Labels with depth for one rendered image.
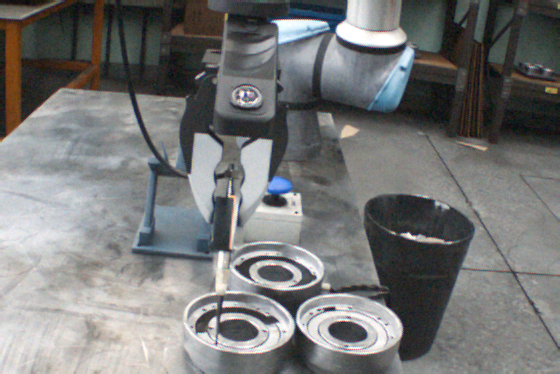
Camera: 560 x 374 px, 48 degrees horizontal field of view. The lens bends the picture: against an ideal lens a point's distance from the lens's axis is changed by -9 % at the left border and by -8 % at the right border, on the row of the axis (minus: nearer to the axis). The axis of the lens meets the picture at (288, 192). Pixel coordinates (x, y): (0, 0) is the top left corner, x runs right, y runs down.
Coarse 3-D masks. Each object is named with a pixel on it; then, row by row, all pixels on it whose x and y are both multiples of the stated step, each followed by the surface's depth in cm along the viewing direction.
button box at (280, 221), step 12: (264, 204) 87; (276, 204) 87; (288, 204) 88; (300, 204) 88; (252, 216) 85; (264, 216) 85; (276, 216) 85; (288, 216) 85; (300, 216) 85; (252, 228) 86; (264, 228) 86; (276, 228) 86; (288, 228) 86; (300, 228) 86; (252, 240) 86; (264, 240) 86; (276, 240) 86; (288, 240) 86
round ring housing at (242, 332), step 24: (192, 312) 65; (264, 312) 67; (288, 312) 65; (192, 336) 60; (240, 336) 66; (264, 336) 63; (288, 336) 61; (192, 360) 62; (216, 360) 59; (240, 360) 58; (264, 360) 59
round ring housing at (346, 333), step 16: (304, 304) 67; (320, 304) 69; (336, 304) 70; (352, 304) 70; (368, 304) 69; (304, 320) 66; (336, 320) 67; (352, 320) 67; (384, 320) 68; (304, 336) 62; (320, 336) 64; (336, 336) 68; (352, 336) 68; (368, 336) 65; (400, 336) 63; (304, 352) 63; (320, 352) 61; (336, 352) 60; (352, 352) 60; (368, 352) 60; (384, 352) 61; (320, 368) 62; (336, 368) 61; (352, 368) 61; (368, 368) 61; (384, 368) 64
